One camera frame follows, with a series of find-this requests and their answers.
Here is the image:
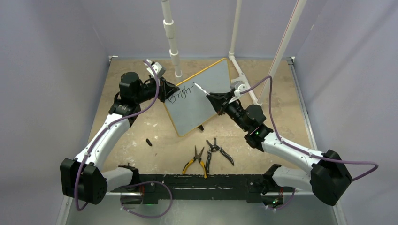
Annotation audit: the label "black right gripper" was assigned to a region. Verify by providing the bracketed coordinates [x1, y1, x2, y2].
[207, 90, 250, 131]

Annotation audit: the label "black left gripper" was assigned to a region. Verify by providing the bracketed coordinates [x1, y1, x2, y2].
[134, 76, 178, 104]

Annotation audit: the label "white whiteboard marker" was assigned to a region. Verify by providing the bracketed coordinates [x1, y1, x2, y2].
[194, 82, 209, 95]

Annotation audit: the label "yellow framed whiteboard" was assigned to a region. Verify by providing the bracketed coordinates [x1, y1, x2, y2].
[165, 58, 230, 137]

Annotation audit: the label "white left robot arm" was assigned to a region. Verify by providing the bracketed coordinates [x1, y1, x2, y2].
[60, 72, 180, 211]

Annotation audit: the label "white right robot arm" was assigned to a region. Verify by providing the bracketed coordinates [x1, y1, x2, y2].
[206, 92, 353, 206]

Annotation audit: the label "black base bar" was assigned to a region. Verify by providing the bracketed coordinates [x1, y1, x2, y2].
[137, 173, 281, 204]

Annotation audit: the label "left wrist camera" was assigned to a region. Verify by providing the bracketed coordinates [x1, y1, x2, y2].
[144, 59, 166, 79]

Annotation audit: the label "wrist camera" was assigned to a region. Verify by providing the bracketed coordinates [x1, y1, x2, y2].
[144, 59, 166, 79]
[229, 81, 247, 103]

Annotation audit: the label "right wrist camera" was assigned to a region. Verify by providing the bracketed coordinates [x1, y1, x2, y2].
[229, 81, 247, 103]

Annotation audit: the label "white PVC pipe frame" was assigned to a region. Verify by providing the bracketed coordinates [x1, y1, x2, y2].
[160, 0, 308, 106]

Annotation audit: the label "black grey wire stripper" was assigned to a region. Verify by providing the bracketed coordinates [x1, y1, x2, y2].
[205, 138, 235, 173]

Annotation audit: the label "yellow handled needle-nose pliers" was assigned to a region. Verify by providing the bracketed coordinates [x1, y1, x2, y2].
[182, 145, 208, 180]

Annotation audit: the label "aluminium table edge rail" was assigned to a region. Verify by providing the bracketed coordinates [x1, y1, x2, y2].
[286, 56, 347, 225]

